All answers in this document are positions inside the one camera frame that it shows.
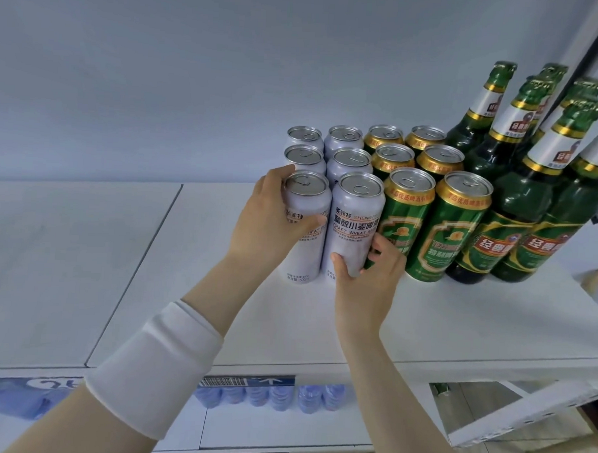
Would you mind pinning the person's right hand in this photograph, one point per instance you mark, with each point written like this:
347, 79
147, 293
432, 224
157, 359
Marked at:
370, 291

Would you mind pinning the person's left hand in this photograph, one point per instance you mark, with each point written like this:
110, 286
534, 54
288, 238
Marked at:
259, 222

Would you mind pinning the silver beer can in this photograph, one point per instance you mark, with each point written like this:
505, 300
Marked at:
354, 211
345, 135
305, 135
308, 194
349, 162
304, 157

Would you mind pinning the green beer can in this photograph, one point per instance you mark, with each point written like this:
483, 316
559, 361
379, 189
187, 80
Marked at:
425, 135
440, 158
393, 156
403, 223
384, 136
447, 230

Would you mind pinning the white metal shelf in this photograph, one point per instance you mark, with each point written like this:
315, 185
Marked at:
128, 276

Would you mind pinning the green glass beer bottle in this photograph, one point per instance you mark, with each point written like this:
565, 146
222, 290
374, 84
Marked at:
482, 108
572, 206
512, 203
553, 72
587, 88
511, 124

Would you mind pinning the person's right forearm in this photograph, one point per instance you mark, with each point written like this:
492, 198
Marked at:
395, 411

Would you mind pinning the person's left forearm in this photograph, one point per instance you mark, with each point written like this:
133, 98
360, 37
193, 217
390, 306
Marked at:
217, 294

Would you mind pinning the row of small water bottles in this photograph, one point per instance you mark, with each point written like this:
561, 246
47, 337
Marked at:
281, 396

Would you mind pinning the green snack packet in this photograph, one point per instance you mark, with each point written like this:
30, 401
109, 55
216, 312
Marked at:
439, 389

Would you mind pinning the blue price label strip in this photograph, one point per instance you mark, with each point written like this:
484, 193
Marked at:
267, 381

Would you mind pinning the white wrist sleeve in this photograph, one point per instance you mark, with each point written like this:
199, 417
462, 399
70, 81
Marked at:
154, 366

